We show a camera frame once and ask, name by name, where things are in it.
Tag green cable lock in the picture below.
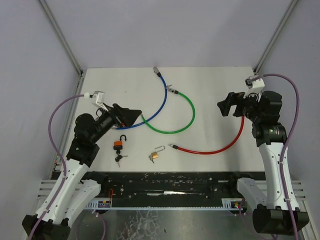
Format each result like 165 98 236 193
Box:
141 85 196 135

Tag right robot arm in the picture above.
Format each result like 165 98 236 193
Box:
217 91 309 236

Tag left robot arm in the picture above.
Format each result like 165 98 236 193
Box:
22 103 142 240

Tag orange black padlock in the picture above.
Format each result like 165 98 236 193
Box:
113 134 127 155

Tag black padlock keys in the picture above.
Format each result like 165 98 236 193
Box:
115 154 128 168

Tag brass padlock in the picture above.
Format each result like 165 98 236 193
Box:
148 145 166 164

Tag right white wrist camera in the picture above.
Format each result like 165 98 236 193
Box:
244 76 265 98

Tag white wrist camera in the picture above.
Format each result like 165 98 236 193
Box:
84 91 108 111
244 76 265 98

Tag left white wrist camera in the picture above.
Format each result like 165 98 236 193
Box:
84 91 108 111

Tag right aluminium frame post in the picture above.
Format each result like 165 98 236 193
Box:
252 0 301 75

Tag aluminium frame post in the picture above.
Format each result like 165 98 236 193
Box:
37 0 83 75
252 0 301 75

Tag blue cable lock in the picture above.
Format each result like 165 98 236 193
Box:
110 66 168 131

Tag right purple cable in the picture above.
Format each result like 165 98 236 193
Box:
253 73 301 240

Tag purple cable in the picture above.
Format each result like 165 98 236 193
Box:
29 93 88 240
253 73 301 240

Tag red cable lock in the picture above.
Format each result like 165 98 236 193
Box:
168 116 245 155

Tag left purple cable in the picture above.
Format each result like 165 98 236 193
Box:
29 93 88 240

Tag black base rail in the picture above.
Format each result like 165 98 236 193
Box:
81 171 266 200

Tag white slotted cable duct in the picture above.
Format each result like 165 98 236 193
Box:
84 195 241 211

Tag left aluminium frame post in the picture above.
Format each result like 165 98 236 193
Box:
37 0 83 75

